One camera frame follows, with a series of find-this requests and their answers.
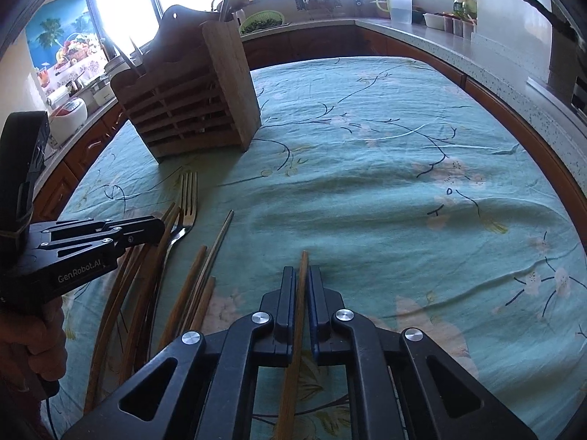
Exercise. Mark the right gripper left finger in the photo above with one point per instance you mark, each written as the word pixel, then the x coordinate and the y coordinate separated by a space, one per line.
pixel 200 386

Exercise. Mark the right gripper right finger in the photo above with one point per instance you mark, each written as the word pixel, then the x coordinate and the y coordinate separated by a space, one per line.
pixel 402 385

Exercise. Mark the gold fork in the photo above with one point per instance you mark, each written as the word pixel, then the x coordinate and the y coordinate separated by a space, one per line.
pixel 188 205

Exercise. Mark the person left hand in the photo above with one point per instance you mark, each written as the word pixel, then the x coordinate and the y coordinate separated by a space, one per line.
pixel 44 339

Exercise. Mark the white pink rice cooker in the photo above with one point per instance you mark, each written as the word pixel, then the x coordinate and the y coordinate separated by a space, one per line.
pixel 66 120

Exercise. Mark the teal floral tablecloth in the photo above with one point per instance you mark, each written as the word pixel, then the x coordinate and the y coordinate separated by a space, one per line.
pixel 416 204

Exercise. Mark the tropical fruit poster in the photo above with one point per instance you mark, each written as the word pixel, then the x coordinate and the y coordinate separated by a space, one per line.
pixel 64 45

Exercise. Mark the wooden utensil holder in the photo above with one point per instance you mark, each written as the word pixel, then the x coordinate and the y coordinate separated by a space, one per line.
pixel 193 90

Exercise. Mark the green colander with vegetables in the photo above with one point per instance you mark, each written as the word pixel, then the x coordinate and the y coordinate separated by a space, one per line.
pixel 262 20

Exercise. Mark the clear measuring jug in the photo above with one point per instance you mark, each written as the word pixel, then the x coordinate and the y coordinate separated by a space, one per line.
pixel 401 11

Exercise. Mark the yellow oil bottle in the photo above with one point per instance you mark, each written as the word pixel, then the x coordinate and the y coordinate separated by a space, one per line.
pixel 467 10

